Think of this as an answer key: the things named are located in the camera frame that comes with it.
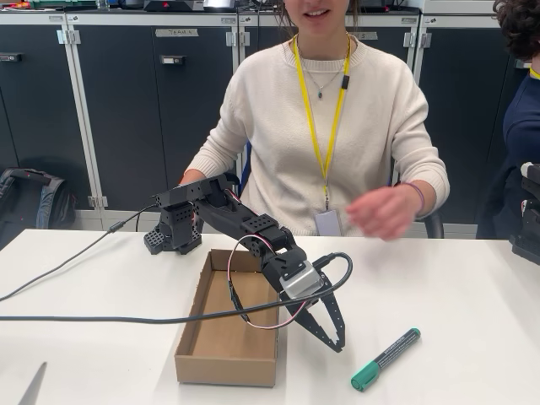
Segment green permanent marker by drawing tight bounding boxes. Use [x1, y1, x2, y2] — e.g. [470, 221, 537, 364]
[349, 327, 422, 392]

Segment person's right forearm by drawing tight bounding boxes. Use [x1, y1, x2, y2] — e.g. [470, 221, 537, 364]
[183, 126, 250, 186]

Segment person's left forearm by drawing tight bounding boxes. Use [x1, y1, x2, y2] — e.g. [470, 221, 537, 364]
[396, 168, 451, 220]

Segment person in cream sweater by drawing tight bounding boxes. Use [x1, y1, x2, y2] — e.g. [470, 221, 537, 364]
[183, 0, 451, 237]

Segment person in navy top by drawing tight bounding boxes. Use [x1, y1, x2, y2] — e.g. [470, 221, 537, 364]
[475, 0, 540, 240]

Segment person's left hand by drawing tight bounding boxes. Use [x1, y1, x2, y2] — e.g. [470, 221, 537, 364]
[345, 183, 419, 241]

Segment person's right hand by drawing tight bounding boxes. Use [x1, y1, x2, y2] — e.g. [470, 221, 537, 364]
[179, 168, 204, 186]

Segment clear badge holder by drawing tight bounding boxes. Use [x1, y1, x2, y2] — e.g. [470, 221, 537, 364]
[314, 209, 343, 237]

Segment open cardboard box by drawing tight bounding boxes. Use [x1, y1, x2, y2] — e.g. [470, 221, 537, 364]
[174, 248, 283, 388]

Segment black and blue chair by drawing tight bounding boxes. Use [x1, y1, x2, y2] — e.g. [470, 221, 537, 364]
[223, 141, 445, 240]

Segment purple wrist band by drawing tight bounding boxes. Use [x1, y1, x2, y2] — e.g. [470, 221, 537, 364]
[402, 181, 425, 216]

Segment black grey backpack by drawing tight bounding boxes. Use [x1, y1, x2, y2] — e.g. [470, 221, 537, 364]
[0, 167, 78, 251]

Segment black device red logo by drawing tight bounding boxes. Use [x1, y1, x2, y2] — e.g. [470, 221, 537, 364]
[143, 0, 207, 13]

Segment green plastic crate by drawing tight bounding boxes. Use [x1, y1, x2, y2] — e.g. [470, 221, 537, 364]
[30, 0, 99, 10]

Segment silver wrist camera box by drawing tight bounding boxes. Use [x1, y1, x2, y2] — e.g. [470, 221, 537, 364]
[279, 260, 322, 301]

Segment red white servo wire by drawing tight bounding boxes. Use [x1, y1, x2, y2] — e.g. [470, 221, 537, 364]
[227, 235, 321, 332]

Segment thin grey power cable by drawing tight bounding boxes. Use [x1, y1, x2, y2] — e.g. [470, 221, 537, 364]
[0, 203, 160, 303]

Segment thin necklace with pendant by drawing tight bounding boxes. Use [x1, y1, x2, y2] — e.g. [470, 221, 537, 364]
[301, 62, 345, 100]

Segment thick grey camera cable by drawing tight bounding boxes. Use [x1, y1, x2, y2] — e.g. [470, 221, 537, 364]
[0, 251, 354, 326]

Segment tangle of black cables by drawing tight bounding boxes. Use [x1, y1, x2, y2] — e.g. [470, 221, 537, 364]
[235, 0, 288, 14]

